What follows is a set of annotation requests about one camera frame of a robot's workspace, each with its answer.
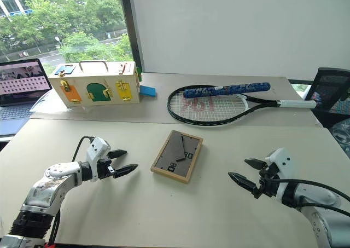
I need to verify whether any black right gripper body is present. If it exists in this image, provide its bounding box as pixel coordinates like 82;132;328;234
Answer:
252;162;280;200

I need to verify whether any wooden latch puzzle box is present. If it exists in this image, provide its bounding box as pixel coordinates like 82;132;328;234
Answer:
47;61;142;108

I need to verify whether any blue patterned tube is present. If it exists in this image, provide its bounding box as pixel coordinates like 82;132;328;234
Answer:
183;81;271;99

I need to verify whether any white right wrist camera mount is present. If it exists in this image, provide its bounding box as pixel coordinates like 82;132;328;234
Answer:
264;147;293;203

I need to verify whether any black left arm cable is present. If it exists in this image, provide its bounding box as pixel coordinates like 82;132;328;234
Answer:
71;135;95;163

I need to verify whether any wooden picture frame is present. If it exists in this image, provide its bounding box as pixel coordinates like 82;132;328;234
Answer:
150;129;204;185

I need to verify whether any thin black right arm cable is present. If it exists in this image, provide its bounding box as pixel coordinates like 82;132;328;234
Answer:
299;202;350;217

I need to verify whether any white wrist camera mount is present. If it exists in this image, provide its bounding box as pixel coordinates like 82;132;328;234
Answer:
86;137;112;182
264;147;293;203

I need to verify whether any black and white tennis racket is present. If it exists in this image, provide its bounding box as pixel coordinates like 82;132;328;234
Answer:
166;84;318;128

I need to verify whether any dark window frame post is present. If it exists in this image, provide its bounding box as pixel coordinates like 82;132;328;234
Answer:
118;0;146;74

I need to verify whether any grey laptop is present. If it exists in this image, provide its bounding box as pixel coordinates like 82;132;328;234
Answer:
0;58;53;136

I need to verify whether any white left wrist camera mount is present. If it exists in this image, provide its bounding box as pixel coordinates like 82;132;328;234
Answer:
86;137;112;182

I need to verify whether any black mesh chair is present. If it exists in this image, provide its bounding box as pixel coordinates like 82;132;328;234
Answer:
302;67;350;129

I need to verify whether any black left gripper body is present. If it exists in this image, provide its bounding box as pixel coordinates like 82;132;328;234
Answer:
96;156;116;181

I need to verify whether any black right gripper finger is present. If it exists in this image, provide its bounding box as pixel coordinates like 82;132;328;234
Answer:
243;158;267;172
227;172;259;195

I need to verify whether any blue block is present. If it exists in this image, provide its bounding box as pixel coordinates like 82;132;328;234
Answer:
139;84;158;98

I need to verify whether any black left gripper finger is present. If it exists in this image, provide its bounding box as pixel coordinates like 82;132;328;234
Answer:
107;149;128;159
113;164;139;179

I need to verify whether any clear plastic wrap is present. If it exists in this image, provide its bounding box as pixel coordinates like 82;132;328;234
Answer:
329;120;350;159

